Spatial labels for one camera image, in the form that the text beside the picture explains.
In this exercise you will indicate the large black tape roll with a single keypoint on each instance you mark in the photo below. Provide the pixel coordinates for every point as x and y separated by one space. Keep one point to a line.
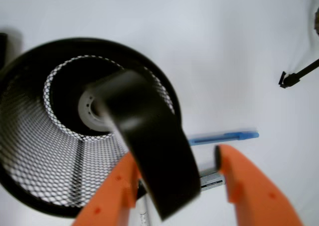
132 108

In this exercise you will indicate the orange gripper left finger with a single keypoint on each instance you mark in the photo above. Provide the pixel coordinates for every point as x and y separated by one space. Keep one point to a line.
111 204

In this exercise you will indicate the blue cap marker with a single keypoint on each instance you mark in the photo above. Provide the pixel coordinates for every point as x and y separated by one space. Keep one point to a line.
211 178

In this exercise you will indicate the black mesh pen holder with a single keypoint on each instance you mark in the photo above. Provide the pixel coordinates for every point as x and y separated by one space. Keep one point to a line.
50 160

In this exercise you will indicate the light blue pen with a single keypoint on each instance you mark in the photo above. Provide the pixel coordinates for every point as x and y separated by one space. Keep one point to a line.
223 137

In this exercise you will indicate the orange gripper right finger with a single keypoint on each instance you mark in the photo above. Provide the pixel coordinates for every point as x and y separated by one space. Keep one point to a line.
257 200

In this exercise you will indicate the white tape roll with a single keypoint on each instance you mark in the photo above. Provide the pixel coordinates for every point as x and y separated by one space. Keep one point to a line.
87 111

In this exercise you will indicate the silver black tip pen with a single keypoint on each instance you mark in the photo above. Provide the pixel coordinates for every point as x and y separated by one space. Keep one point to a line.
142 205

